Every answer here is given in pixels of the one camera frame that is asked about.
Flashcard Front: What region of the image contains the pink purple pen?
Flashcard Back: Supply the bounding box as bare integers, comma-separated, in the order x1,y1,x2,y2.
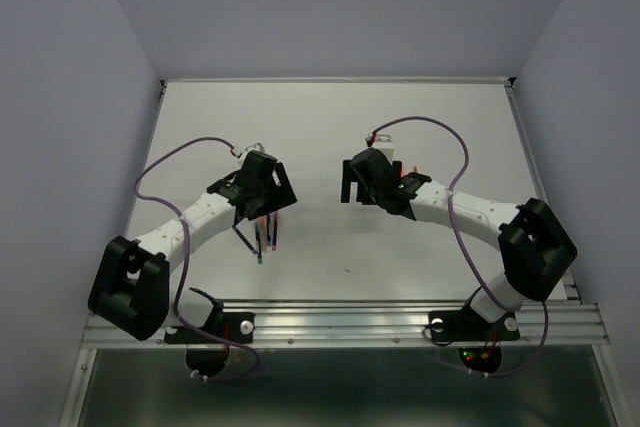
271,211,279,251

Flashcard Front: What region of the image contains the green orange pen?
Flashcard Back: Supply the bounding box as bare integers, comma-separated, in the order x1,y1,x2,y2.
255,220,264,264

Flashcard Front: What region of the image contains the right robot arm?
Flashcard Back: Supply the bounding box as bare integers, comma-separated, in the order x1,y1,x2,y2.
341,148,578,337

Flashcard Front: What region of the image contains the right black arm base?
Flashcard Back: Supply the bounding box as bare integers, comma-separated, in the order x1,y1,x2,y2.
423,307,521,376

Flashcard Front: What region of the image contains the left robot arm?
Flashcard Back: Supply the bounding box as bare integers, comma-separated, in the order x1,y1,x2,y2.
88,150,297,341

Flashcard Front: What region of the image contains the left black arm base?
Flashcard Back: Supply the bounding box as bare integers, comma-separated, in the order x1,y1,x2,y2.
164,287,262,384

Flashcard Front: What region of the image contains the dark blue pen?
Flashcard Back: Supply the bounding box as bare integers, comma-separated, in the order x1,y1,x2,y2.
233,226,258,256

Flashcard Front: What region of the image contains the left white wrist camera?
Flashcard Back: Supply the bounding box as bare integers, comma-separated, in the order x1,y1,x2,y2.
232,142,265,158

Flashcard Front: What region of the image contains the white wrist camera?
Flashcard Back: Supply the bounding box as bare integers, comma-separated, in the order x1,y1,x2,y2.
232,142,265,158
366,133,395,163

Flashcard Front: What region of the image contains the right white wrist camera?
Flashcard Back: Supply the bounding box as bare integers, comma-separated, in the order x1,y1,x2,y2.
366,133,395,163

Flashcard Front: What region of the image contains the aluminium front rail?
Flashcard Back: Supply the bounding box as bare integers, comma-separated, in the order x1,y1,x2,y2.
81,299,610,349

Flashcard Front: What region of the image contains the aluminium rail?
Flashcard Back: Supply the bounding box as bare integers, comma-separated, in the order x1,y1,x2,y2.
504,77,582,303
81,299,610,349

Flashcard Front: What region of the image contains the aluminium right side rail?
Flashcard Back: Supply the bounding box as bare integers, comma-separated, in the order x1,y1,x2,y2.
504,77,582,303

